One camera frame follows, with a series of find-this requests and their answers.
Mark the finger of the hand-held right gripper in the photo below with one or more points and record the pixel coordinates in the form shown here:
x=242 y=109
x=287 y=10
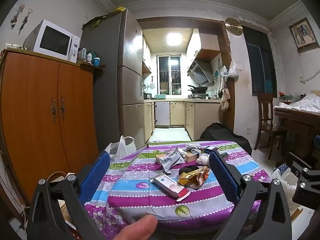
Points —
x=296 y=162
x=307 y=192

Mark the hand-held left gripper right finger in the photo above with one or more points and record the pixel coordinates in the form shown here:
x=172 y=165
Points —
x=222 y=175

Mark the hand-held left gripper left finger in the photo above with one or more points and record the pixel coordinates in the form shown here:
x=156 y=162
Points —
x=96 y=177

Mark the blue cardboard box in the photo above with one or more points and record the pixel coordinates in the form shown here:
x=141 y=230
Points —
x=209 y=151

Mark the white blue plastic wrapper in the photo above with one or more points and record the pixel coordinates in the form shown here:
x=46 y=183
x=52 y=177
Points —
x=170 y=161

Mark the gold foil wrapper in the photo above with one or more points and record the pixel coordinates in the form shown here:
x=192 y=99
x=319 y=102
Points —
x=191 y=178

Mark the orange sponge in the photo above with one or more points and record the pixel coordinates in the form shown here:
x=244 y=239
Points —
x=160 y=158
x=190 y=158

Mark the black round pad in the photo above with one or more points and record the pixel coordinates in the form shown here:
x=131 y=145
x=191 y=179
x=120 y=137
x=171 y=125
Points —
x=186 y=170

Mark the dark wooden table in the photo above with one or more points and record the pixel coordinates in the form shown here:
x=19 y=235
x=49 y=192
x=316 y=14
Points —
x=297 y=122

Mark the black bag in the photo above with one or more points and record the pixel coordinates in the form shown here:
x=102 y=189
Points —
x=217 y=132

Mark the red white cardboard box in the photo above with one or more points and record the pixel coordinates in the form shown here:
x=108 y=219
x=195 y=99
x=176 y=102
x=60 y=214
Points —
x=170 y=185

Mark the floral striped tablecloth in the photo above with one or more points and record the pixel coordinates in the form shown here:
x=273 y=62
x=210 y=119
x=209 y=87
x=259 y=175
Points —
x=150 y=202

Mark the wooden chair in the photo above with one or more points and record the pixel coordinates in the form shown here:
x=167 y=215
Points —
x=266 y=110

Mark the white table cloth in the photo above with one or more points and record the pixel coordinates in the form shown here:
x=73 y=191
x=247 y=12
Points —
x=308 y=102

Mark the beige kitchen base cabinets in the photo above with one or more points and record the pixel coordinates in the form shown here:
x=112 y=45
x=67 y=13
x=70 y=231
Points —
x=177 y=112

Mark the hanging beige cloth bags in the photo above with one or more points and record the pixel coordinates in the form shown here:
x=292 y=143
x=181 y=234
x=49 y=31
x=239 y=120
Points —
x=225 y=97

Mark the black hanging pan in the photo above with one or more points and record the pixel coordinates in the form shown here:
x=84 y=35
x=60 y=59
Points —
x=220 y=94

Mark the gas stove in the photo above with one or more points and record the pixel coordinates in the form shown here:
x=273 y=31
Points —
x=198 y=96

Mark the orange wooden cabinet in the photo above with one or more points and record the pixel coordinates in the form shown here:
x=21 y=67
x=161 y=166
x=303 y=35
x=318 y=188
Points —
x=30 y=120

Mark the black wok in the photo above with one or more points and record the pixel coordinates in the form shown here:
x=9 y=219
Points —
x=200 y=89

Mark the steel kettle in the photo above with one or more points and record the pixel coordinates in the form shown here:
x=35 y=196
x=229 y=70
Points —
x=148 y=96

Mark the teal basin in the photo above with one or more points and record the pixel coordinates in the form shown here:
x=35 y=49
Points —
x=160 y=96

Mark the steel range hood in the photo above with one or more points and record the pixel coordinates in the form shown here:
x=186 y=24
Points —
x=200 y=72

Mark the hanging white plastic bag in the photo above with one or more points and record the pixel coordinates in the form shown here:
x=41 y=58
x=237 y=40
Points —
x=233 y=70

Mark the dark curtained window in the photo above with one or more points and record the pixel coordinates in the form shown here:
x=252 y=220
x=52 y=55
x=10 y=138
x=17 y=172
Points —
x=260 y=62

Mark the teal lidded cup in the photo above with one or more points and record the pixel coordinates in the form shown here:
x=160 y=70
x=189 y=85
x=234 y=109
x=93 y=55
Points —
x=96 y=61

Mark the kitchen window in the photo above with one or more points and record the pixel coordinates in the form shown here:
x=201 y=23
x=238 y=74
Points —
x=163 y=72

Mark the grey refrigerator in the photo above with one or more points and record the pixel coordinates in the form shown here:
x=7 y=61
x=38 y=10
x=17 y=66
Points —
x=130 y=55

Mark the white microwave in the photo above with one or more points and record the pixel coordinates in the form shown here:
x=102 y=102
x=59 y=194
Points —
x=53 y=40

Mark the square ceiling light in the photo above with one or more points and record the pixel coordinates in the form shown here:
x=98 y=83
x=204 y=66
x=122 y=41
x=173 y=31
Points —
x=174 y=38

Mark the dark green bundle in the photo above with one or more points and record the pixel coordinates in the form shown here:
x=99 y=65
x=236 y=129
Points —
x=95 y=21

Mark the yellow item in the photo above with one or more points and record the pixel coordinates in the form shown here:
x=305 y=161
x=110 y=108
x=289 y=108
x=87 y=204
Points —
x=119 y=9

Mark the framed wall picture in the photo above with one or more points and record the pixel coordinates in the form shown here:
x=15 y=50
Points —
x=303 y=35

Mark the kitchen wall cabinet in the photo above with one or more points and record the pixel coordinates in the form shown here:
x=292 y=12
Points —
x=146 y=55
x=200 y=45

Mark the gold wall clock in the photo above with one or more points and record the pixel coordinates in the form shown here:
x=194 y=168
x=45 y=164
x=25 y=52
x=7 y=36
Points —
x=233 y=26

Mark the hanging wall ornament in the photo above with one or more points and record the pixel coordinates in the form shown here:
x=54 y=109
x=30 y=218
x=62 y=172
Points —
x=26 y=18
x=15 y=17

